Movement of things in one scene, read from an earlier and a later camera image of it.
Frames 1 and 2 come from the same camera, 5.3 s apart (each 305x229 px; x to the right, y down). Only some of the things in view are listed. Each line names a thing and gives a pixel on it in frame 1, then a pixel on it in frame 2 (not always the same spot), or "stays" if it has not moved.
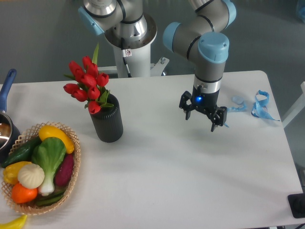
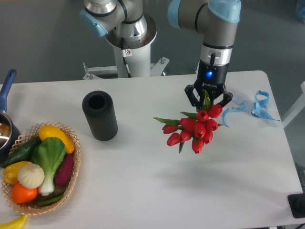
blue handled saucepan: [10, 137] stays
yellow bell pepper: [10, 172] stays
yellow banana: [17, 223] stays
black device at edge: [296, 202] stays
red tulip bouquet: [90, 85] to [198, 128]
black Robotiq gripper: [206, 102] to [210, 78]
